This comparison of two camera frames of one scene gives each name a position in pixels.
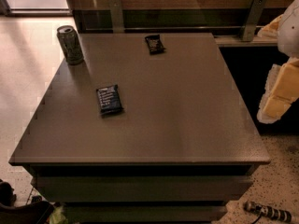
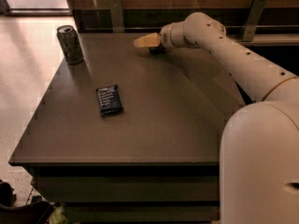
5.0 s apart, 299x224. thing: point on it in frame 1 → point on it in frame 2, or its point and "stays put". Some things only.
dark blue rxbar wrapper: x=109 y=101 stays put
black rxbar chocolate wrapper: x=155 y=45 stays put
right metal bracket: x=252 y=17 stays put
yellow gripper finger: x=271 y=29 → x=171 y=35
